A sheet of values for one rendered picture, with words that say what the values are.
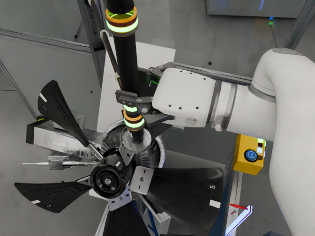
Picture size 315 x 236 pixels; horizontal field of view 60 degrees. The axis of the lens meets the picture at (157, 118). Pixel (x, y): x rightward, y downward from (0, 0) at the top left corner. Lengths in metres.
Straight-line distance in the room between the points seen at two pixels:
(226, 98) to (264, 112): 0.06
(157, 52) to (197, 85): 0.55
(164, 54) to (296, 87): 0.70
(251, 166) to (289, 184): 0.80
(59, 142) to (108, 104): 0.24
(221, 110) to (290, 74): 0.12
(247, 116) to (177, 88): 0.13
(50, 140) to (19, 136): 1.52
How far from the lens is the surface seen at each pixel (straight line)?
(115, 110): 1.10
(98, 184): 0.90
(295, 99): 0.37
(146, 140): 0.67
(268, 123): 0.47
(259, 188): 2.30
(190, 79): 0.49
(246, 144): 1.15
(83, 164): 1.05
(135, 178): 0.92
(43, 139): 1.15
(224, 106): 0.46
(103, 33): 0.80
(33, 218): 2.28
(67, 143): 1.10
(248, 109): 0.46
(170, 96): 0.47
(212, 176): 0.91
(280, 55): 0.44
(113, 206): 0.97
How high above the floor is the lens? 2.04
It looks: 56 degrees down
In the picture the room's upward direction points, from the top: straight up
